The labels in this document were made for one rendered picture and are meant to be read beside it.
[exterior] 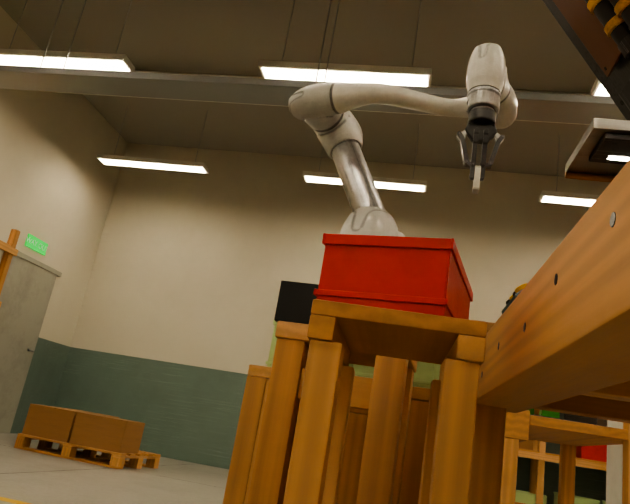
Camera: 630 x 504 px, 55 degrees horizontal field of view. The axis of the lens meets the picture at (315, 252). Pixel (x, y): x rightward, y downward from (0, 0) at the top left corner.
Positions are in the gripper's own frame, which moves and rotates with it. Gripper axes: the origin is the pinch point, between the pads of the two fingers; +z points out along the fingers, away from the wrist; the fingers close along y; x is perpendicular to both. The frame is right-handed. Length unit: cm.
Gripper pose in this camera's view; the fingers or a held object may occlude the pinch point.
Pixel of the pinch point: (476, 179)
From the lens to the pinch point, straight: 167.0
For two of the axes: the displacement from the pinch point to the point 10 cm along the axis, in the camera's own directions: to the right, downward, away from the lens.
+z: -1.6, 9.4, -2.9
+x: -1.2, -3.1, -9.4
